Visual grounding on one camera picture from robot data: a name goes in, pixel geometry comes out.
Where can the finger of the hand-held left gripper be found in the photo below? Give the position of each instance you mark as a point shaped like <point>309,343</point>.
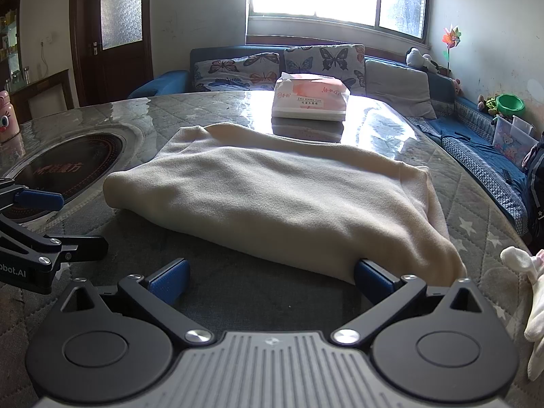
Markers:
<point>40,199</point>
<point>85,248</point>

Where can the glass display shelf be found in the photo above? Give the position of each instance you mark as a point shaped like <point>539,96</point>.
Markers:
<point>10,38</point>

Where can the colourful pinwheel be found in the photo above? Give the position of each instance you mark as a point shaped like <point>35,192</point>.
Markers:
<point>451,38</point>

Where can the black and white plush toy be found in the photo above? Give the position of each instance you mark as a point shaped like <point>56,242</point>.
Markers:
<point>418,59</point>

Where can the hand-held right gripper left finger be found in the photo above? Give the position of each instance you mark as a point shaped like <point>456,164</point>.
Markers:
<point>170,282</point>

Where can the blue sofa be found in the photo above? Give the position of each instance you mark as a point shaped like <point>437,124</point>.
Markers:
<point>170,83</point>

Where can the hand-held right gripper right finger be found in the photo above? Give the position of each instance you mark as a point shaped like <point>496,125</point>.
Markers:
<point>374,278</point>

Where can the brown wooden door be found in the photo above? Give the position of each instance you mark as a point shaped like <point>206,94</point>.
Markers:
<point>127,68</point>

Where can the small pink plush toy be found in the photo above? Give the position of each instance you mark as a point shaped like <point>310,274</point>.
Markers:
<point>457,87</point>

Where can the tissue pack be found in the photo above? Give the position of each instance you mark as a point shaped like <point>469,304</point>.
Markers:
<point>310,102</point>

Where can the cream knit garment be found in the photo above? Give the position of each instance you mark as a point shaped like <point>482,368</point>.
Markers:
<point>276,195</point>

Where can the butterfly print cushion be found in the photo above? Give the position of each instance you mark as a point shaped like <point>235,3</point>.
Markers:
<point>327,63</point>
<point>233,72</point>

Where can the round built-in cooktop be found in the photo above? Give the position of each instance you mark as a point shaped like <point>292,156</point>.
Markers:
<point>76,165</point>

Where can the small green plush toy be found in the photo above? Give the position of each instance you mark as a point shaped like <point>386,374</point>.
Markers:
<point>488,104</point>

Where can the pink cartoon cup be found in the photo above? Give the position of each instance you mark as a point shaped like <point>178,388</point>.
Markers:
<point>7,119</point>

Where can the white cloth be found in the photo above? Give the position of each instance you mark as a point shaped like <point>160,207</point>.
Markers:
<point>535,306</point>

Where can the grey cushion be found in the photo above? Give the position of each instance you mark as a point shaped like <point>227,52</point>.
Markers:
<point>399,89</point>

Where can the clear plastic storage box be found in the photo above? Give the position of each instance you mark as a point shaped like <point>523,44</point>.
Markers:
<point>512,140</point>

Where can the green plastic bowl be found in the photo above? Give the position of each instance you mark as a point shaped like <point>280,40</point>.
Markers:
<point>510,104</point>

